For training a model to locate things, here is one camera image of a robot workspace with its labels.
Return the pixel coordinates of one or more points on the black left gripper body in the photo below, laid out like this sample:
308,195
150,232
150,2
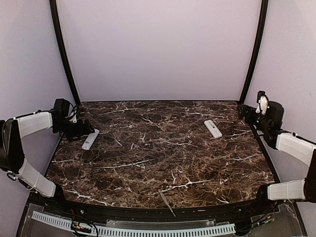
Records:
71,130

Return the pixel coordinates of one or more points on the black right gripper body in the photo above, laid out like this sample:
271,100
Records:
250,119

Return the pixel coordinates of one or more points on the white remote control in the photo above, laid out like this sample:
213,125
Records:
213,129
90,140

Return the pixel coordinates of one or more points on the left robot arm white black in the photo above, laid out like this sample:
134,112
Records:
18,135

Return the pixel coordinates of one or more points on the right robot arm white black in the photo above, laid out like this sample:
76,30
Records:
293,156

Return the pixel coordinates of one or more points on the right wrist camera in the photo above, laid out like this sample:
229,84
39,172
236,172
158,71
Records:
263,103

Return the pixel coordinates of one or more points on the white slotted cable duct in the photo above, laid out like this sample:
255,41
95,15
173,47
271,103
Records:
134,229

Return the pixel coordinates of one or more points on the black front table rail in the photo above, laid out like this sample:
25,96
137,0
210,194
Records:
227,212

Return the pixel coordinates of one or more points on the screwdriver with clear handle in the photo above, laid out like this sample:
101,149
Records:
166,202

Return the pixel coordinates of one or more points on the black right frame post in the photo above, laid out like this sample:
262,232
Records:
255,51

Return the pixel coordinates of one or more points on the black frame post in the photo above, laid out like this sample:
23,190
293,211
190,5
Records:
255,51
62,51

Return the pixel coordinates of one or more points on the black left frame post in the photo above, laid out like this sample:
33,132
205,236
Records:
62,51

